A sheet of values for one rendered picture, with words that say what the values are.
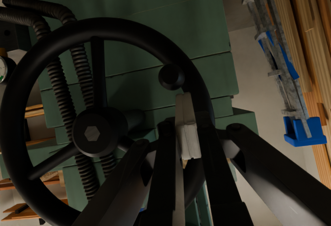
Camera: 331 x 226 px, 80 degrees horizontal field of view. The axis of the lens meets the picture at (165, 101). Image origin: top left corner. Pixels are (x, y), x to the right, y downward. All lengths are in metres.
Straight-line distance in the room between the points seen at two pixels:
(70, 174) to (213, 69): 0.34
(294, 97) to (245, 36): 1.87
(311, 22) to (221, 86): 1.32
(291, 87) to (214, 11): 0.87
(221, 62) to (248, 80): 2.50
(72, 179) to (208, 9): 0.42
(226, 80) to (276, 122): 2.62
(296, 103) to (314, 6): 0.75
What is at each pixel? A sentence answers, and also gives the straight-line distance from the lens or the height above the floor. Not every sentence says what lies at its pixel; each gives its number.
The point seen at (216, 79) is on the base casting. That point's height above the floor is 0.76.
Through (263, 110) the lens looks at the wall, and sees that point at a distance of 2.97.
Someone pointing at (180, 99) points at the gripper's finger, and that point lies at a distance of 0.18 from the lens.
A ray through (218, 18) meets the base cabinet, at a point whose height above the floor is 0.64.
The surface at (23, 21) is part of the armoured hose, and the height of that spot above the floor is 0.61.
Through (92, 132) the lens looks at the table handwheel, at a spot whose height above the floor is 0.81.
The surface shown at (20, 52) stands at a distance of 0.56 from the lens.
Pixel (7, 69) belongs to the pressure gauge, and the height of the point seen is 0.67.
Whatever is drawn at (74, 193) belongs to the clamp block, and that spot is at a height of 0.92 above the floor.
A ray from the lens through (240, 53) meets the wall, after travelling 2.95.
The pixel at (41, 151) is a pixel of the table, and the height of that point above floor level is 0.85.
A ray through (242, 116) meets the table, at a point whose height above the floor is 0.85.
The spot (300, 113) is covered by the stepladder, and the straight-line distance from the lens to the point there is 1.27.
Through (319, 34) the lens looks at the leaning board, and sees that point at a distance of 1.71.
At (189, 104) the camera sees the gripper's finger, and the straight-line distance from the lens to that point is 0.17.
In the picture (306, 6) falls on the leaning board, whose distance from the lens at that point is 1.72.
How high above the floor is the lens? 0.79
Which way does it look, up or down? level
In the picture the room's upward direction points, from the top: 170 degrees clockwise
